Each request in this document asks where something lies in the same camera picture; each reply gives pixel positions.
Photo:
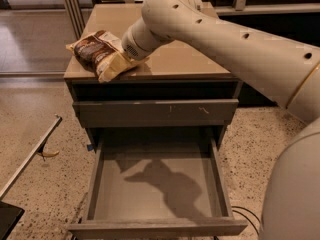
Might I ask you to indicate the open grey middle drawer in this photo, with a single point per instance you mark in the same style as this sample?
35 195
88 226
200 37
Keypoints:
157 191

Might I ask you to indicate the brown chip bag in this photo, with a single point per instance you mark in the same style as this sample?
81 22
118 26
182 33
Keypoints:
93 48

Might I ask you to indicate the closed grey top drawer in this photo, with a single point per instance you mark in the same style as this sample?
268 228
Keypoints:
155 113

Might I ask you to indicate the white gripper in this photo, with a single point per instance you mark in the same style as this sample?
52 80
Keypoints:
130 46

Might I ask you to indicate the yellow hook under table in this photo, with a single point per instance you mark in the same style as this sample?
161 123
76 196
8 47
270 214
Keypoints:
44 154

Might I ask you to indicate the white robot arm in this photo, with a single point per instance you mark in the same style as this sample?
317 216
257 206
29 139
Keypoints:
285 71

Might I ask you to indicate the grey drawer cabinet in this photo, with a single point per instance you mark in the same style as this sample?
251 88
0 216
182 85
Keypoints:
174 72

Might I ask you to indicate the black object bottom left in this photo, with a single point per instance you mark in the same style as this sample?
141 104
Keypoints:
9 217

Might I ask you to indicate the metal window frame post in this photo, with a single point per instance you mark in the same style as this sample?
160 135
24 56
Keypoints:
74 12

